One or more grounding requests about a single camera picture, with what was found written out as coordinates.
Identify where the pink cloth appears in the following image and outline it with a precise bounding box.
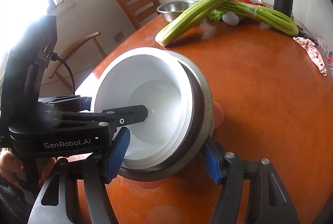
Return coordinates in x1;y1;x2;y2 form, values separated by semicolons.
293;37;327;76

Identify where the celery bunch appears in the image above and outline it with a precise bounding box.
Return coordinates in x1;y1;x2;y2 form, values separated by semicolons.
155;0;227;47
217;0;299;36

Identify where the instant noodle bowl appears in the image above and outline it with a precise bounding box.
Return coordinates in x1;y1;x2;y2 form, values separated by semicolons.
93;47;194;170

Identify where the brown wooden slat chair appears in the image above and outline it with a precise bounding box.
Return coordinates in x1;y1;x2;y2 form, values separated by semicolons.
116;0;160;30

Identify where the far celery bunch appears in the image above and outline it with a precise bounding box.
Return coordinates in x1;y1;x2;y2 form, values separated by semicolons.
217;0;299;36

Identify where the pink jacket on chair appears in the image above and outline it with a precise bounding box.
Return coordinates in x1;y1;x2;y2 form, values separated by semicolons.
317;38;333;73

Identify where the green leafy vegetable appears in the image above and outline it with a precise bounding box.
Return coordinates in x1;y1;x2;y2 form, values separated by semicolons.
208;10;223;24

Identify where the curved-back wooden chair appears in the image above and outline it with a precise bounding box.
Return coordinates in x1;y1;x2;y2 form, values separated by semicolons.
47;31;107;92

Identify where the small steel bowl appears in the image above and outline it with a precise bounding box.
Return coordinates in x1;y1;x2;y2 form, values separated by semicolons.
156;0;195;23

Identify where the person's left hand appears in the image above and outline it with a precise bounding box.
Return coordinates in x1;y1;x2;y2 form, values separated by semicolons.
0;153;57;188

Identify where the large steel bowl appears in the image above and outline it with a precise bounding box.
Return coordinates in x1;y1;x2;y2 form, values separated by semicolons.
119;51;214;182

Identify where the fruit in white foam net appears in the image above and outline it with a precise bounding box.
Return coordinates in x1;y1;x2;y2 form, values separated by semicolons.
222;12;240;26

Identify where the orange plastic plate with ears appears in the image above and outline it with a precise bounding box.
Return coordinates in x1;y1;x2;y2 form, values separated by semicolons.
137;101;225;189

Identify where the near celery bunch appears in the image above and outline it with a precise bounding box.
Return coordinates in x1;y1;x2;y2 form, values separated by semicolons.
155;0;227;47

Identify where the black camera cable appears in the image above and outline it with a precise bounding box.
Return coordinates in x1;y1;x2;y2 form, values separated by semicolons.
50;52;76;97

